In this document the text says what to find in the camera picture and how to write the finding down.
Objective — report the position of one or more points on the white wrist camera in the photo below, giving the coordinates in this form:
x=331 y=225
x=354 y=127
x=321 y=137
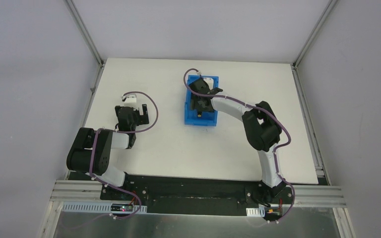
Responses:
x=207 y=79
x=129 y=100

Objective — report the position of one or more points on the right controller board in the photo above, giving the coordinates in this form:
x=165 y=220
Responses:
x=273 y=213

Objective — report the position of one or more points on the controller board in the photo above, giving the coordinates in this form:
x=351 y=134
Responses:
x=122 y=207
x=273 y=213

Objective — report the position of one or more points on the left aluminium frame post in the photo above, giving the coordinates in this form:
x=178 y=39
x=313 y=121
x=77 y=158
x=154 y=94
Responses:
x=84 y=31

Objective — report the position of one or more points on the aluminium frame post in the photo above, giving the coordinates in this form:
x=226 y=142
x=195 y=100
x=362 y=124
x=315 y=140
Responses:
x=84 y=31
x=315 y=31

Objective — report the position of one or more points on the left controller board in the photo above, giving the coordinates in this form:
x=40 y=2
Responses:
x=122 y=207

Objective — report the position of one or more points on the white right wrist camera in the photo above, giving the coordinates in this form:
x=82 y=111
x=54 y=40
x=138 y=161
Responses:
x=207 y=79

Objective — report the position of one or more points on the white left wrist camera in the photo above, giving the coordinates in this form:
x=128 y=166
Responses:
x=129 y=100

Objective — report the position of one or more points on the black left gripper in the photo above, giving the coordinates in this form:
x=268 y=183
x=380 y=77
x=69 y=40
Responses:
x=137 y=119

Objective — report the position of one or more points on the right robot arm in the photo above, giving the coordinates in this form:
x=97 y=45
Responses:
x=261 y=127

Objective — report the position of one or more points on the right aluminium frame post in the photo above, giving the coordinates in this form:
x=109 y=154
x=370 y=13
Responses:
x=315 y=31

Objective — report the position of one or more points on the white slotted cable duct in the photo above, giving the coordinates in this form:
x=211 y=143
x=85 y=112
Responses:
x=97 y=207

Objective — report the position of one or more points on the blue plastic bin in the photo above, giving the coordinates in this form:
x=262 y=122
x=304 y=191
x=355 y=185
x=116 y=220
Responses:
x=206 y=119

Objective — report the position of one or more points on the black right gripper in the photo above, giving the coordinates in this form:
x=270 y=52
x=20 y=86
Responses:
x=199 y=103

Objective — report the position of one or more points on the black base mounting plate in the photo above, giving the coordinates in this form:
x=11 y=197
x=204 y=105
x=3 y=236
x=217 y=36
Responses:
x=194 y=196

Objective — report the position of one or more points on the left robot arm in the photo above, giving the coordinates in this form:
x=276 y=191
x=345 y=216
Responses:
x=90 y=151

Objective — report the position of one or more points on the aluminium front rail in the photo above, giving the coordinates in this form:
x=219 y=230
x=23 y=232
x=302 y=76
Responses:
x=305 y=195

